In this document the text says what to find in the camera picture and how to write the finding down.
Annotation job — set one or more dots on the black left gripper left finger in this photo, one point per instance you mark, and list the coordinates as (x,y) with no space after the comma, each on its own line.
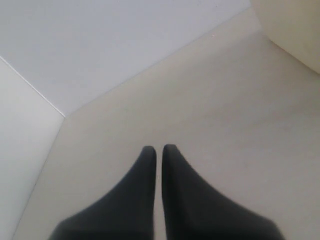
(125,213)

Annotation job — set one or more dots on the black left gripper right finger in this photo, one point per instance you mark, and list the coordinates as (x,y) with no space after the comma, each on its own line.
(194,210)

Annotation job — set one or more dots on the cream plastic bin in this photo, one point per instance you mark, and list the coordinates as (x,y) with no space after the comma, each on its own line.
(294,26)

